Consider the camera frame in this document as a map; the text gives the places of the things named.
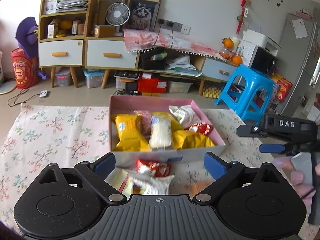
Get orange wafer packet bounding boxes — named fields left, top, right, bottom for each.
left=189, top=181, right=212, bottom=198

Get yellow instant noodle packet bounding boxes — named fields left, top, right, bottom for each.
left=111, top=114, right=151, bottom=152

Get large yellow snack bag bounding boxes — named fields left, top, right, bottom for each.
left=172, top=130, right=215, bottom=150

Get white small snack packet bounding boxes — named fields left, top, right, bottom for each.
left=105, top=167, right=176, bottom=196

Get red white candy packet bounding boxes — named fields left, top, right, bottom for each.
left=136, top=159, right=171, bottom=177

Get clear rice cracker packet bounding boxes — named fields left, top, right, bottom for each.
left=149, top=116, right=172, bottom=150

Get white silver snack bag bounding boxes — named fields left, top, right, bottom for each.
left=169, top=105, right=201, bottom=128

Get pink peach snack packet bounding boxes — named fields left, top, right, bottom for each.
left=134, top=110, right=152, bottom=140

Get right hand pink glove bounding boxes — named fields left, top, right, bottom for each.
left=273, top=156, right=315, bottom=207

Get floral tablecloth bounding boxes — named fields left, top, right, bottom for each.
left=1, top=105, right=274, bottom=234

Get blue plastic stool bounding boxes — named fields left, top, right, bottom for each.
left=215, top=64, right=276, bottom=124

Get pink white cardboard box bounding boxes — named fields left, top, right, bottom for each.
left=109, top=95, right=226, bottom=167

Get silver refrigerator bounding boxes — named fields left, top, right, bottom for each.
left=276, top=14, right=319, bottom=116

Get clear storage bin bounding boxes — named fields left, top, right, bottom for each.
left=83, top=69, right=104, bottom=88

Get red box under console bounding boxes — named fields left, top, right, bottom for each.
left=137, top=77, right=167, bottom=94

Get oranges on fruit stand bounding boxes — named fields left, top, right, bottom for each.
left=219, top=37, right=243, bottom=66

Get long wooden tv console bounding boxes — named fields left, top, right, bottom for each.
left=84, top=37, right=238, bottom=95

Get red round drum tin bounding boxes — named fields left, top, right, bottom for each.
left=11, top=48, right=39, bottom=90

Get pink cloth cover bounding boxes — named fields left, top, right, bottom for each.
left=123, top=29, right=226, bottom=62

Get purple plush toy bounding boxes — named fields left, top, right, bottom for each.
left=15, top=17, right=47, bottom=79

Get wooden shelf cabinet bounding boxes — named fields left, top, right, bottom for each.
left=38, top=0, right=98, bottom=87

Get white desk fan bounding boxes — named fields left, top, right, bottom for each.
left=105, top=3, right=130, bottom=37

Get framed cat picture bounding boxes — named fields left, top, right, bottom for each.
left=124, top=0, right=162, bottom=31

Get stack of papers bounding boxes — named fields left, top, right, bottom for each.
left=56, top=0, right=89, bottom=13

